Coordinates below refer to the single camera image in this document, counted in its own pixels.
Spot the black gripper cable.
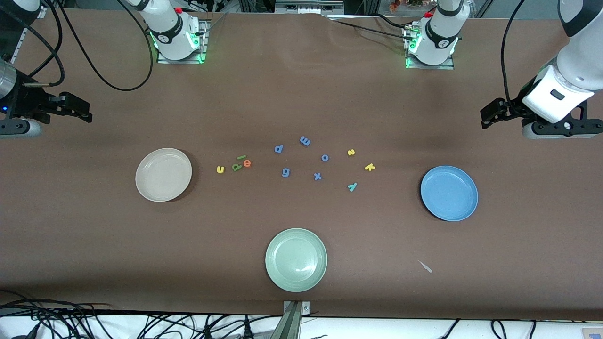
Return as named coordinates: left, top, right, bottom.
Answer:
left=0, top=9, right=65, bottom=88
left=501, top=0, right=533, bottom=116

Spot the long black arm cable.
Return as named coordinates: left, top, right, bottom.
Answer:
left=45, top=0, right=155, bottom=92

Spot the beige plate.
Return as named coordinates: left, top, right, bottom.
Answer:
left=135, top=148, right=193, bottom=202

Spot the grey metal camera post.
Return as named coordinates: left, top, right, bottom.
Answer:
left=271, top=300, right=310, bottom=339

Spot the grey metal frame rail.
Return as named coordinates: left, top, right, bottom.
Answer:
left=275, top=0, right=345, bottom=16

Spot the pale green plate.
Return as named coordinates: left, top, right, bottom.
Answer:
left=265, top=228, right=328, bottom=293

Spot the blue plate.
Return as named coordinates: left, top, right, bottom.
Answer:
left=420, top=165, right=479, bottom=222

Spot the black cable tangle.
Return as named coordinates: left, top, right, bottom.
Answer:
left=0, top=290, right=283, bottom=339

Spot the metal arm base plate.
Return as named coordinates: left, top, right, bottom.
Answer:
left=405, top=26, right=455, bottom=70
left=156, top=19, right=209, bottom=65

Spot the brown table cover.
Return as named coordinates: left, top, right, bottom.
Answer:
left=0, top=8, right=603, bottom=321

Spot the aluminium table edge rail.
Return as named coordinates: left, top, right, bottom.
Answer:
left=8, top=26, right=25, bottom=65

